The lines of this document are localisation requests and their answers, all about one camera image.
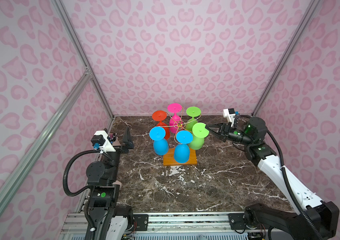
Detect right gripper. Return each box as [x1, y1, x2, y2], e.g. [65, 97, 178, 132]
[206, 123, 254, 146]

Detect green wine glass front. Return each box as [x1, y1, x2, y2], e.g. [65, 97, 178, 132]
[189, 123, 210, 150]

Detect green wine glass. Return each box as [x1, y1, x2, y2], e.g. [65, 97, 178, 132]
[185, 107, 202, 132]
[189, 123, 210, 150]

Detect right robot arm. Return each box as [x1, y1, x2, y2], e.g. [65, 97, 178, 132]
[206, 117, 340, 240]

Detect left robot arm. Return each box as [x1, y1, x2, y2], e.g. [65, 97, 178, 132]
[84, 129, 136, 240]

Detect blue wine glass left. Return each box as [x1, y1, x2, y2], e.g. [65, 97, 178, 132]
[149, 127, 169, 156]

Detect blue wine glass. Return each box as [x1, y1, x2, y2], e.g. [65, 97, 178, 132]
[174, 130, 193, 164]
[149, 127, 169, 156]

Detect blue wine glass front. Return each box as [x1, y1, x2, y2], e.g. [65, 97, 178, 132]
[174, 130, 193, 164]

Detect magenta wine glass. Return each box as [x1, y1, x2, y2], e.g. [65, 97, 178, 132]
[167, 103, 183, 134]

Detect red wine glass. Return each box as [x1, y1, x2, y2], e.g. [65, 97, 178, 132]
[152, 111, 171, 140]

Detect wooden rack base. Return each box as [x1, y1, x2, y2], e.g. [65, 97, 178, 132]
[163, 148, 198, 166]

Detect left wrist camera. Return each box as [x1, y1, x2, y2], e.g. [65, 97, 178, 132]
[91, 130, 116, 153]

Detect gold wire glass rack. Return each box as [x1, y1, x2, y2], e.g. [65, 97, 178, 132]
[166, 112, 192, 144]

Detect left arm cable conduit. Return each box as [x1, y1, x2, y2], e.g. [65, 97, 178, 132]
[62, 149, 101, 198]

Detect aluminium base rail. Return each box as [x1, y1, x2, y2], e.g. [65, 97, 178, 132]
[57, 211, 324, 240]

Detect diagonal aluminium frame bar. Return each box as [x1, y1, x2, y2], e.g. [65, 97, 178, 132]
[0, 73, 92, 217]

